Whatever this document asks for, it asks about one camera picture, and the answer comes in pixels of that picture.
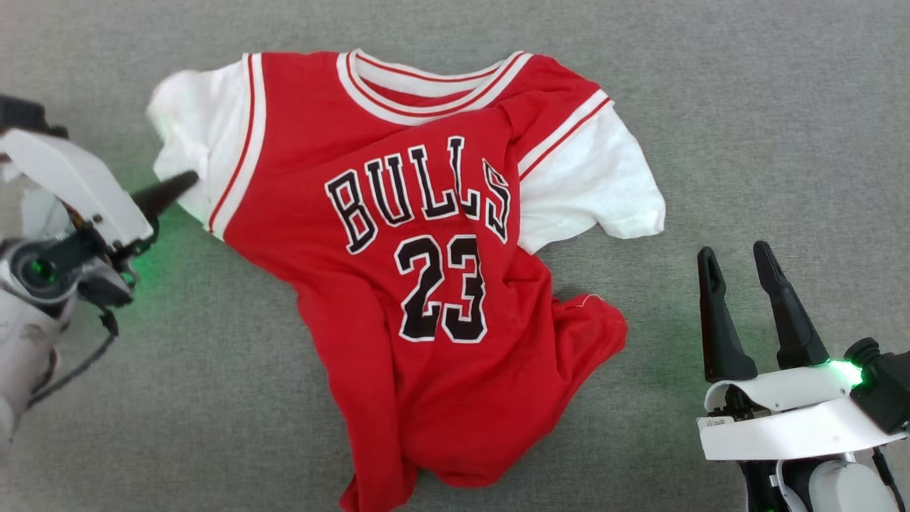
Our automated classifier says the red Bulls 23 jersey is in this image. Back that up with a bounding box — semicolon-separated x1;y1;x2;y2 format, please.
146;48;667;512

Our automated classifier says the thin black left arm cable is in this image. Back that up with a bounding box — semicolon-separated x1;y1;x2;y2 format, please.
27;308;121;410

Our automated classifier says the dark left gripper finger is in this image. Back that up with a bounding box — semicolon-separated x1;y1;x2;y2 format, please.
132;170;200;221

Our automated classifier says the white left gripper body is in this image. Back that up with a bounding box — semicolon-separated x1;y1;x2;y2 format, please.
0;128;157;309

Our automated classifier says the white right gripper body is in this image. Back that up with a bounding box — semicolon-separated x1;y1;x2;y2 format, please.
696;361;909;463

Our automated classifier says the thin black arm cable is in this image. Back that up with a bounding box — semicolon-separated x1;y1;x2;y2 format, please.
872;447;899;512
27;308;121;410

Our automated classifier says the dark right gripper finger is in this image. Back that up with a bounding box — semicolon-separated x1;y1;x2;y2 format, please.
696;246;759;383
752;240;831;370

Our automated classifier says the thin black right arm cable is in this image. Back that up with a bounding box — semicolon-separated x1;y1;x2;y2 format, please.
872;447;899;512

